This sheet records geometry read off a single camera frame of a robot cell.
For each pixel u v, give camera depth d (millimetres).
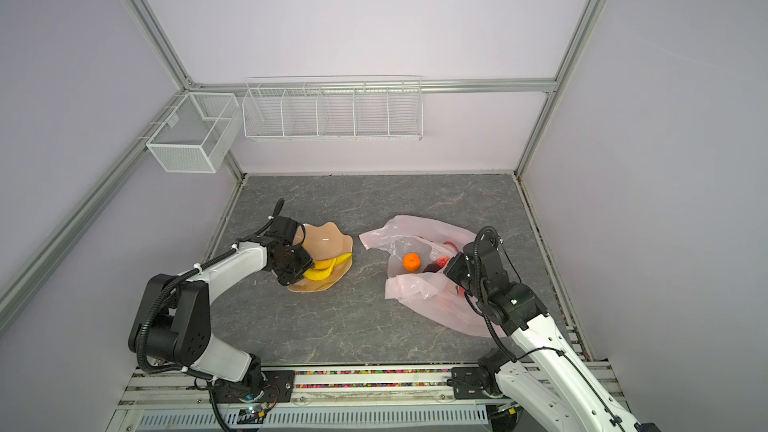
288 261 772
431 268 910
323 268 897
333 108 986
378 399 736
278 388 732
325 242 992
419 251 964
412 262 932
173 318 445
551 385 450
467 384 724
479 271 536
